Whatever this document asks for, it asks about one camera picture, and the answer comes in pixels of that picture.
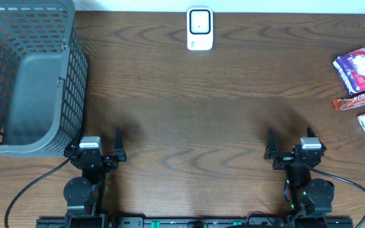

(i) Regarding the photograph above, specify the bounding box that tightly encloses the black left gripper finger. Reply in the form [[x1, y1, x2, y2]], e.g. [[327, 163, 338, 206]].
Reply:
[[113, 128, 125, 156], [70, 128, 84, 149]]

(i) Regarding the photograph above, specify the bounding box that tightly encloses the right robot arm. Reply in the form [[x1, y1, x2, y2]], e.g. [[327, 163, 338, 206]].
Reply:
[[264, 128, 335, 227]]

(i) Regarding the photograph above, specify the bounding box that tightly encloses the grey plastic mesh basket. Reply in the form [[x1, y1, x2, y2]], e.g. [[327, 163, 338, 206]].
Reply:
[[0, 0, 88, 157]]

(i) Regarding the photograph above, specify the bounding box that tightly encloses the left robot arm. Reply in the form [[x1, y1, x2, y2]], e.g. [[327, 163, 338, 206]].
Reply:
[[63, 129, 127, 227]]

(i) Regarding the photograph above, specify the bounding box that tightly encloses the orange brown snack bar wrapper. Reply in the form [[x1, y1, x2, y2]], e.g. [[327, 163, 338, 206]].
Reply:
[[331, 92, 365, 111]]

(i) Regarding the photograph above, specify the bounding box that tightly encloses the white barcode scanner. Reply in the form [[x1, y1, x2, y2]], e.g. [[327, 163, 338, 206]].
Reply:
[[186, 7, 214, 51]]

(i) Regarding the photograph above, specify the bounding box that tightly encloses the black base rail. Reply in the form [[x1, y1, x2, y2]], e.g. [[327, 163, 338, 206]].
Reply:
[[35, 216, 355, 228]]

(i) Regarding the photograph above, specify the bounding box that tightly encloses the red purple snack bag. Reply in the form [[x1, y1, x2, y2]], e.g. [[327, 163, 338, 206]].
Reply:
[[333, 47, 365, 95]]

